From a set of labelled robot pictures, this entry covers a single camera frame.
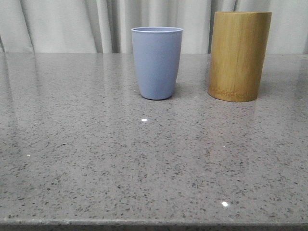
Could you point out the blue plastic cup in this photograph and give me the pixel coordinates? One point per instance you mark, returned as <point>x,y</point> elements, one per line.
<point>156,53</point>

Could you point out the bamboo cylinder holder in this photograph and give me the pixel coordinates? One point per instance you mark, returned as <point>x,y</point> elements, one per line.
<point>238,50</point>

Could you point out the grey curtain backdrop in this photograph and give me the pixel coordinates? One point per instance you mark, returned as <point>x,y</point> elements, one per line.
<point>103,26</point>

